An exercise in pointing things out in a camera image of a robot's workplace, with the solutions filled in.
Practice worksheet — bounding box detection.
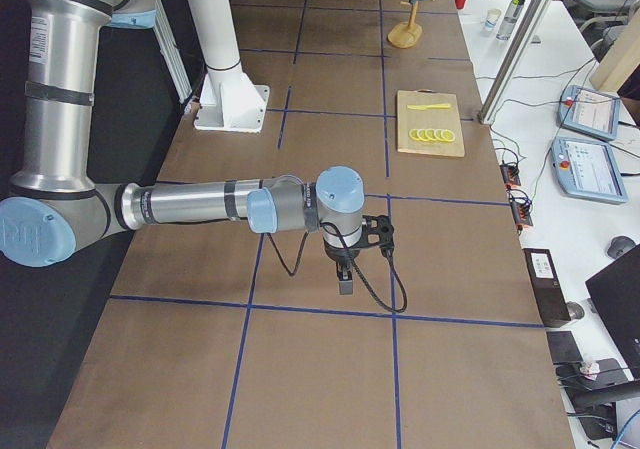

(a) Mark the yellow plastic knife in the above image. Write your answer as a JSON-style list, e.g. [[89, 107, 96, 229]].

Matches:
[[406, 103, 451, 111]]

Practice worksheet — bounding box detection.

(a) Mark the black box with label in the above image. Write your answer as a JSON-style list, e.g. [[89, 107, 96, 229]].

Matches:
[[523, 248, 571, 328]]

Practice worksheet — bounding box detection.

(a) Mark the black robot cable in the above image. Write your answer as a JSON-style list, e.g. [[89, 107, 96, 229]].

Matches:
[[267, 221, 410, 314]]

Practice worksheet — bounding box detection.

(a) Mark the black monitor corner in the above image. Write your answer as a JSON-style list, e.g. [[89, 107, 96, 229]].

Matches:
[[586, 249, 639, 379]]

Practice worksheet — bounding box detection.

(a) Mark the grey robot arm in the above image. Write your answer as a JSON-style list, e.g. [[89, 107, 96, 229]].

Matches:
[[1, 29, 307, 306]]

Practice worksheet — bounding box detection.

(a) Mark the teach pendant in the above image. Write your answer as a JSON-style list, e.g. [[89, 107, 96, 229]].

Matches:
[[551, 137, 629, 205], [558, 85, 621, 141]]

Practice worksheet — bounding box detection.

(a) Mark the water bottle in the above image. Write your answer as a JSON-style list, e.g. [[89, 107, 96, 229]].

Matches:
[[496, 0, 526, 41]]

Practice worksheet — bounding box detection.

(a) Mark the upper teach pendant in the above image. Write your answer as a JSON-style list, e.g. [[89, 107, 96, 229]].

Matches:
[[558, 85, 621, 141]]

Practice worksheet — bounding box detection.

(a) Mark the lower teach pendant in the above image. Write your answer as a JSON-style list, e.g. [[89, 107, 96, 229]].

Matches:
[[551, 137, 629, 205]]

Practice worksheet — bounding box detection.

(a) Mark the paper cup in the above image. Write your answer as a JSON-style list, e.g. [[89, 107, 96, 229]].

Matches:
[[483, 8, 502, 34]]

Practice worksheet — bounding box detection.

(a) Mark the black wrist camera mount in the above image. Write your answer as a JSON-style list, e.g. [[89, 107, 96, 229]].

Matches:
[[354, 215, 395, 259]]

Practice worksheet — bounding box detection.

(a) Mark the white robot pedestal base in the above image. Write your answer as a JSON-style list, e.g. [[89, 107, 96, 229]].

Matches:
[[188, 0, 270, 133]]

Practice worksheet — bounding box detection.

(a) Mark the aluminium profile post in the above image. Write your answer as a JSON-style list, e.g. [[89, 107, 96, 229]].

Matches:
[[478, 0, 553, 125]]

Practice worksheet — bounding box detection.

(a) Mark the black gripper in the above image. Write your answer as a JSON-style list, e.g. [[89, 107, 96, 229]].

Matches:
[[324, 242, 360, 296]]

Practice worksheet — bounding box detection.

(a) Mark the bamboo cutting board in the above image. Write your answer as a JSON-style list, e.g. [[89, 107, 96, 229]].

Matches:
[[396, 90, 465, 158]]

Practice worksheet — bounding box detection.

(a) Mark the orange black adapter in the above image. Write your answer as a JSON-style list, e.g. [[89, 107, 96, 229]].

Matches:
[[500, 162, 521, 190], [509, 194, 533, 231]]

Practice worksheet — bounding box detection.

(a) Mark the wooden cup rack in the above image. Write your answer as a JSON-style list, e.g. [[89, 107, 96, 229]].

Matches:
[[387, 0, 422, 49]]

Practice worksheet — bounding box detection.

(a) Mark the grey computer mouse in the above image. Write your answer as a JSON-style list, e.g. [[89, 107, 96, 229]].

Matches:
[[606, 235, 636, 259]]

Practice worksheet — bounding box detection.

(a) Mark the orange black adapter upper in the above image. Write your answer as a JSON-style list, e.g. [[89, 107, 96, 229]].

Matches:
[[500, 162, 521, 190]]

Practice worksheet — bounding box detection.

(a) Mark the orange black adapter lower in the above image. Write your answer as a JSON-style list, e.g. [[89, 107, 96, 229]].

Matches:
[[509, 194, 533, 231]]

